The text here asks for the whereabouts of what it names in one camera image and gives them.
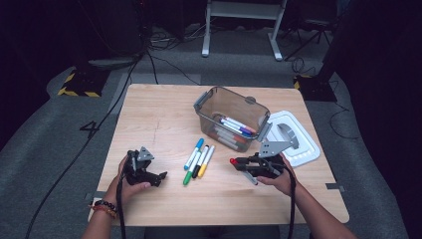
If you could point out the black tripod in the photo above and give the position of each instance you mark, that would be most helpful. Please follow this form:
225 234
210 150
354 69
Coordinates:
310 36

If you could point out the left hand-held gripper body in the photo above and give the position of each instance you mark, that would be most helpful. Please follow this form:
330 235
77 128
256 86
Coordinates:
136 171

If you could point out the white storage box lid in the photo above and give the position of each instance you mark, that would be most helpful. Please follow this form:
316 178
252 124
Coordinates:
308 156

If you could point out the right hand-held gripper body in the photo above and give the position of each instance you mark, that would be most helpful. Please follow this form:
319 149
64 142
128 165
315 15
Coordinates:
270 166

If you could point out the translucent grey storage box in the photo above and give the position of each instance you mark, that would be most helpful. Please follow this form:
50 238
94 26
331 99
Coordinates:
232 103

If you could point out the person's right hand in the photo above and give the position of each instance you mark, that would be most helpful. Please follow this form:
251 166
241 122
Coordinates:
283 184

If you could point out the pink cap marker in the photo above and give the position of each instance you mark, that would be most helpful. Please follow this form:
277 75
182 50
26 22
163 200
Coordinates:
251 128

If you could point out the person's dark clothing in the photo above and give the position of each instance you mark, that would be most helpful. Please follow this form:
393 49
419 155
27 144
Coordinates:
212 234

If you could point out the white metal table frame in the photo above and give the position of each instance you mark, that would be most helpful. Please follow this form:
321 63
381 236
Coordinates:
244 10

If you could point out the light blue cap marker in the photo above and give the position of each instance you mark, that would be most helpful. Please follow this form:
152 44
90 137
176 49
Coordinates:
194 154

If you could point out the yellow cap marker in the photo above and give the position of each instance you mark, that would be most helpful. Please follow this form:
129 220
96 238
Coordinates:
202 171

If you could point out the black cap marker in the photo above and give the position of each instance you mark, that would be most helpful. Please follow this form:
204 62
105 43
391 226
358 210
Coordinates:
195 172

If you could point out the bright green cap marker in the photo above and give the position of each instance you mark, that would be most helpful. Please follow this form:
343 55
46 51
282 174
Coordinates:
187 178

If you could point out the grey tape strip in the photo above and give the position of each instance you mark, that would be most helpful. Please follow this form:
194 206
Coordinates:
336 187
91 195

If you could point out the yellow striped black base plate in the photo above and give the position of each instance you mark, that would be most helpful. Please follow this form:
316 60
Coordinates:
318 89
86 83

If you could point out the person's left hand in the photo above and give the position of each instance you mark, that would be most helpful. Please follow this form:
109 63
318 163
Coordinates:
116 192

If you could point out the brown red cap marker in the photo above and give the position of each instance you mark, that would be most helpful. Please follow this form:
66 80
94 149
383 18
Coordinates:
240 139

